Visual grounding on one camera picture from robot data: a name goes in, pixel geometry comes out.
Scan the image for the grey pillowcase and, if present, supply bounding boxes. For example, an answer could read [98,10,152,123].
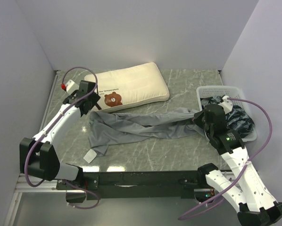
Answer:
[89,108,205,156]

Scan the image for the cream pillow with bear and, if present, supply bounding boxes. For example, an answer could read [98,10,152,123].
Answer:
[96,62,170,113]

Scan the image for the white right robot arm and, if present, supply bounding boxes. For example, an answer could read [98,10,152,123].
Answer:
[194,105,282,226]

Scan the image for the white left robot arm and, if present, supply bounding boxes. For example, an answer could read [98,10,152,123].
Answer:
[19,81,100,189]

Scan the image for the dark patterned cloth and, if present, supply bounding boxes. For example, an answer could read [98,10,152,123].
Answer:
[200,96,255,138]

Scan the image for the white plastic basket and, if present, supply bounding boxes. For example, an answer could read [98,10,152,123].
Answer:
[196,85,257,142]

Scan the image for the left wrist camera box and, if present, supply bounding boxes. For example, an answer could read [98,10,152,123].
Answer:
[61,80,79,94]

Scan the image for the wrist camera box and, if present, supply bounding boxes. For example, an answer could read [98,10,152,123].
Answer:
[61,80,79,94]
[219,95,233,114]

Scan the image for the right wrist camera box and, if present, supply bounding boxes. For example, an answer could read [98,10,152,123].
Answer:
[219,95,233,114]

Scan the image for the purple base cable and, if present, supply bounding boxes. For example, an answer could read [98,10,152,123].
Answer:
[66,186,100,210]

